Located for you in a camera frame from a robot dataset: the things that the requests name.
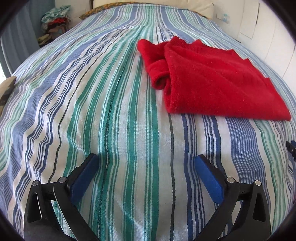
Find red sweater white rabbit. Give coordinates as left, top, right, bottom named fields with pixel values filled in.
left=137, top=37, right=291, bottom=121

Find pile of colourful clothes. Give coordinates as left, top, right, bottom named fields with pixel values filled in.
left=37, top=5, right=71, bottom=48

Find white wardrobe doors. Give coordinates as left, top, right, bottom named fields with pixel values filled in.
left=213, top=1, right=295, bottom=92

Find patterned cushion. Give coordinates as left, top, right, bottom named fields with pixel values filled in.
left=0, top=76, right=16, bottom=115

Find cream pillow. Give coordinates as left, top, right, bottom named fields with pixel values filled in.
left=90, top=0, right=214, bottom=20

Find blue grey curtain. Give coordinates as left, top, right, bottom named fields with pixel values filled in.
left=1, top=0, right=55, bottom=78

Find yellow patterned sheet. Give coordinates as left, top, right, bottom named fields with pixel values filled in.
left=79, top=1, right=137, bottom=20

